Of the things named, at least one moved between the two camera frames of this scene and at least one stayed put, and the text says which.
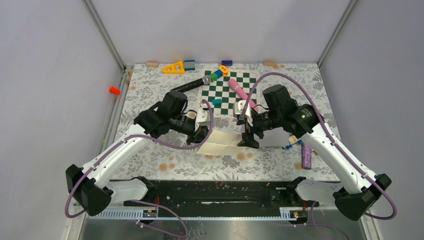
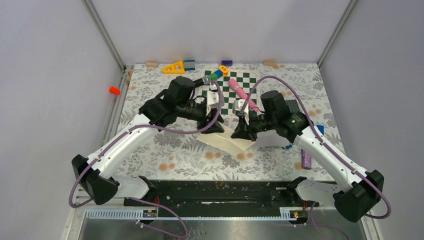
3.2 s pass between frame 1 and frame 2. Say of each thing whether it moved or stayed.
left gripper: moved
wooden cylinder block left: stayed
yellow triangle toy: stayed
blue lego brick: stayed
